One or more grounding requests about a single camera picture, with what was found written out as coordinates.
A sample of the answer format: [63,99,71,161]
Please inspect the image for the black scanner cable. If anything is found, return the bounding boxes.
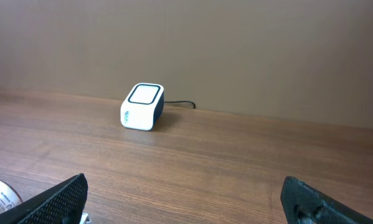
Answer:
[163,100,196,110]

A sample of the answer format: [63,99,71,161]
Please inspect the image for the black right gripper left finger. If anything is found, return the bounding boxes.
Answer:
[0,173,88,224]

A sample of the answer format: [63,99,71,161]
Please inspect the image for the white barcode scanner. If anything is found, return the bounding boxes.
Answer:
[120,83,164,131]

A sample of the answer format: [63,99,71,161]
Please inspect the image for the white paper packet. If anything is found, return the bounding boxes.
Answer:
[79,213,92,224]

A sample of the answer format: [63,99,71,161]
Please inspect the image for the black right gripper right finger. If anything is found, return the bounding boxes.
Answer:
[280,176,373,224]

